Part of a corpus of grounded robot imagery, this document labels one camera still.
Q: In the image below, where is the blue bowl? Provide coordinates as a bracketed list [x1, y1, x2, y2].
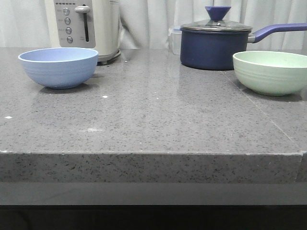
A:
[18, 47, 98, 89]

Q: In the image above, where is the green bowl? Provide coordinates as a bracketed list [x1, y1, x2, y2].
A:
[233, 51, 307, 96]

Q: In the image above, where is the dark blue saucepan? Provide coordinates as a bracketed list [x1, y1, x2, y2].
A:
[180, 23, 307, 70]

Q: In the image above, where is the clear plastic container blue lid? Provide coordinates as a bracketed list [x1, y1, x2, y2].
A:
[168, 25, 182, 55]

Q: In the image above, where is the cream and silver toaster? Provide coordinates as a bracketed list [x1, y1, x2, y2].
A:
[45, 0, 121, 65]

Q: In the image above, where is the glass pot lid blue knob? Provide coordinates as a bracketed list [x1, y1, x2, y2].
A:
[180, 6, 252, 32]

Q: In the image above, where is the white curtain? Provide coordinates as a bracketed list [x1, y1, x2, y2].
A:
[0, 0, 307, 49]

